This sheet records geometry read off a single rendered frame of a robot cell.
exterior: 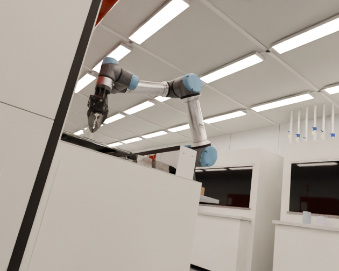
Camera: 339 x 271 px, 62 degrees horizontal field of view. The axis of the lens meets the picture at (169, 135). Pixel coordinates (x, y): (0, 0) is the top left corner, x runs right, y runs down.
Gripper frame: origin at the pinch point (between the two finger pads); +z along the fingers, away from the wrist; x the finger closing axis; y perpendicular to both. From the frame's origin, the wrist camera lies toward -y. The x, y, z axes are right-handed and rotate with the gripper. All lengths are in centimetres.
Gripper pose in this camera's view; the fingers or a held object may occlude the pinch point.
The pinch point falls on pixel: (93, 130)
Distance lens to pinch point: 130.3
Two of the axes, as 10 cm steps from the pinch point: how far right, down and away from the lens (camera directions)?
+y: 0.7, -2.8, -9.6
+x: 9.8, 1.9, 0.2
